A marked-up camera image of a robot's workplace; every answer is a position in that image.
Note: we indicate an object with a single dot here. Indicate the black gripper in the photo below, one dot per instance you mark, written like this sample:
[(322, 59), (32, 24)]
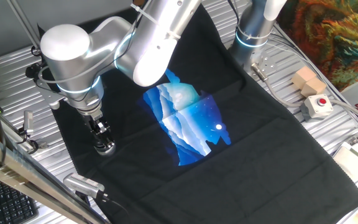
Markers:
[(93, 123)]

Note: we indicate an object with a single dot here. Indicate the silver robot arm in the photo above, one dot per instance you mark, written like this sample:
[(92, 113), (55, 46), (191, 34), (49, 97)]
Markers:
[(73, 59)]

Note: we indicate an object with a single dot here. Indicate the clear glass jar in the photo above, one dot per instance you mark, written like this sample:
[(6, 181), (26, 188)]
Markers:
[(106, 150)]

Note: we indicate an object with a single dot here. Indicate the black keyboard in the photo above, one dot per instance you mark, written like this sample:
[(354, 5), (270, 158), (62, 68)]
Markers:
[(11, 203)]

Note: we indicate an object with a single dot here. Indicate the black cloth with blue print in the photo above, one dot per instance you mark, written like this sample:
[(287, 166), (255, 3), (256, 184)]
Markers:
[(228, 161)]

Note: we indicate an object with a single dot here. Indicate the thin metal rod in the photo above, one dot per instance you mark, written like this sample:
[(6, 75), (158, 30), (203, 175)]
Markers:
[(23, 25)]

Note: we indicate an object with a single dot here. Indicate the light wooden block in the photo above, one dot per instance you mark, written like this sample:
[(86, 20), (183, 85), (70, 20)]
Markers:
[(303, 76), (314, 87)]

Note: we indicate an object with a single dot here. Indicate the grey emergency stop button box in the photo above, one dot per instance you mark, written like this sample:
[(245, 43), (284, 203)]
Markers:
[(317, 107)]

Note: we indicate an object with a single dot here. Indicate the colourful painted cloth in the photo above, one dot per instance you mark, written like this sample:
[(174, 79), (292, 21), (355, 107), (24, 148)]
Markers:
[(331, 37)]

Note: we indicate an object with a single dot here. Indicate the white flat device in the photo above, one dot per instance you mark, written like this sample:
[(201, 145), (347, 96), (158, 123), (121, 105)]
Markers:
[(356, 161)]

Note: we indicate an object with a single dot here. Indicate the silver camera with label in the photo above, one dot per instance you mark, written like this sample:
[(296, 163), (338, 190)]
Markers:
[(82, 184)]

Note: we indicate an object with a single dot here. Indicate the small silver camera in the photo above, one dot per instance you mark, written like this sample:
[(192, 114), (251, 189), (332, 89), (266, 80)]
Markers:
[(28, 122)]

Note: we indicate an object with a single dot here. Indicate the aluminium frame beam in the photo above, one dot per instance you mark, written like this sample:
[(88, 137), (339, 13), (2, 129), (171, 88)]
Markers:
[(17, 169)]

